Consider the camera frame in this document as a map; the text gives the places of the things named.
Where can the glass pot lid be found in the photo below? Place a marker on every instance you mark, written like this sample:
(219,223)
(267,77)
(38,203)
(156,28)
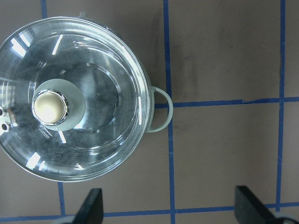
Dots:
(74,99)

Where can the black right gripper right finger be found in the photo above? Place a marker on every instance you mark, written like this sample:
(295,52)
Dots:
(250,210)

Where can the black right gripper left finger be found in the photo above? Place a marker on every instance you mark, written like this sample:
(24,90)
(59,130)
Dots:
(91,211)

